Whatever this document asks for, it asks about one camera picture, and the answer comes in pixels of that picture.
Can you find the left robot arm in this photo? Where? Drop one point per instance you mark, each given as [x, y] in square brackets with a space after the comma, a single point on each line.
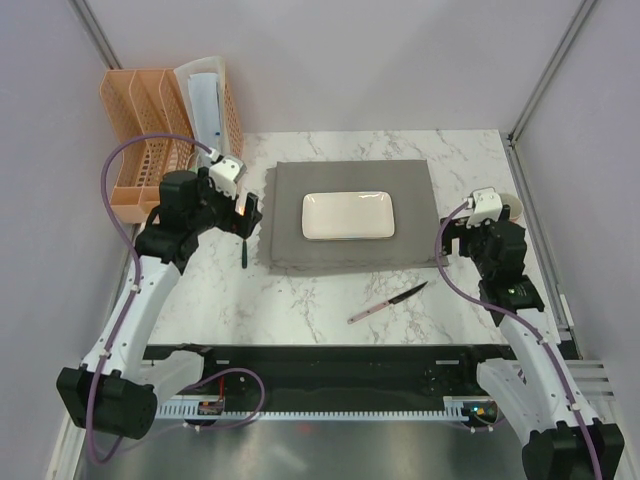
[111, 391]

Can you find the gold fork green handle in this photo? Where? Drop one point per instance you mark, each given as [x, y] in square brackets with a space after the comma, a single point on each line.
[244, 251]

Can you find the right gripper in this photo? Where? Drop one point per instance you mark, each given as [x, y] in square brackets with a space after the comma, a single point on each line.
[453, 228]

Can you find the white rectangular plate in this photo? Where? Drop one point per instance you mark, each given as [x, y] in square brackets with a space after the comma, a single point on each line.
[337, 216]

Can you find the white slotted cable duct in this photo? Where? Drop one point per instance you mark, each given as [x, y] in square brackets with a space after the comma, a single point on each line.
[206, 408]

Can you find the grey scalloped placemat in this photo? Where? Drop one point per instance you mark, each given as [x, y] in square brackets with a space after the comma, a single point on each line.
[281, 244]

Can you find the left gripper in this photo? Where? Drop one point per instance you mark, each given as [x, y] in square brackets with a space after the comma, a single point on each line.
[235, 222]

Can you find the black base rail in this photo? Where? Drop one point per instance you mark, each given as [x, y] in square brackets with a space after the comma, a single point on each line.
[344, 378]

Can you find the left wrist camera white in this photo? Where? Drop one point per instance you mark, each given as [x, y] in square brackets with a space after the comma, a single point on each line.
[226, 173]

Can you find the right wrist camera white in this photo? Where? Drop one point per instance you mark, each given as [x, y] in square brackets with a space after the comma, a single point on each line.
[485, 205]

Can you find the black knife pink handle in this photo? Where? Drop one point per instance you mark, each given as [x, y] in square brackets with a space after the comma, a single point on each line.
[391, 301]

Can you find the aluminium frame rail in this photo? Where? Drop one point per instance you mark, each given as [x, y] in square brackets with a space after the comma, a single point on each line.
[591, 378]

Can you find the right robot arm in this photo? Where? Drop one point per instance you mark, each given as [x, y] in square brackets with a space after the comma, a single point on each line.
[561, 434]

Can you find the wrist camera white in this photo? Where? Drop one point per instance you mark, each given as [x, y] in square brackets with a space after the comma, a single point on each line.
[226, 173]
[485, 205]

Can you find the white paper folder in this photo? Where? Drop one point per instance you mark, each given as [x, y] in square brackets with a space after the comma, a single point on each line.
[202, 85]

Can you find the orange plastic file organizer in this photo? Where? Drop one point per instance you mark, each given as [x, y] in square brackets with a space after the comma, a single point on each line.
[151, 101]

